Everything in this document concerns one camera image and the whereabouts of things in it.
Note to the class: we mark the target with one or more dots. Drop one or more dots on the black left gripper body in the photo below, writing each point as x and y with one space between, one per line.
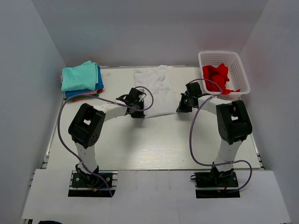
137 115

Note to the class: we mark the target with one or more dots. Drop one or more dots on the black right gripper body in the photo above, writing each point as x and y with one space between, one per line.
185 105

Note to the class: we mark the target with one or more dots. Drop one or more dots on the white t shirt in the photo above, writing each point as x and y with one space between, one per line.
157 81

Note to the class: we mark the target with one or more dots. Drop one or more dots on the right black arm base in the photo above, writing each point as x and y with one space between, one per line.
215 184

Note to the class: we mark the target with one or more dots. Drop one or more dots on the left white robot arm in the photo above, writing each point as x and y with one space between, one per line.
87 124

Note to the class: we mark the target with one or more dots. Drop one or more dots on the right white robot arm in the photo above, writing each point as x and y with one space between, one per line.
233 122

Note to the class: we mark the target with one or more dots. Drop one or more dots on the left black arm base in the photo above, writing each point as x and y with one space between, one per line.
96 188

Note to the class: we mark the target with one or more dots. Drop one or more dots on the orange folded t shirt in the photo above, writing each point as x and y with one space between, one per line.
101 90

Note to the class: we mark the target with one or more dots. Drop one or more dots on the blue folded t shirt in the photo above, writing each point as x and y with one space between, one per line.
99 85

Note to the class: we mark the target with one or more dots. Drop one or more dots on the red crumpled t shirt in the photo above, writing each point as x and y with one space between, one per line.
219 78

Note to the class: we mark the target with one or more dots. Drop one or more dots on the green folded t shirt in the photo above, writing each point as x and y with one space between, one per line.
82 96

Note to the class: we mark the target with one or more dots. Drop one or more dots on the white plastic mesh basket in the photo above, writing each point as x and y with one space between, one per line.
236 72

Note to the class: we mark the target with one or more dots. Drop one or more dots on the teal folded t shirt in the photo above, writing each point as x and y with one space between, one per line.
84 76

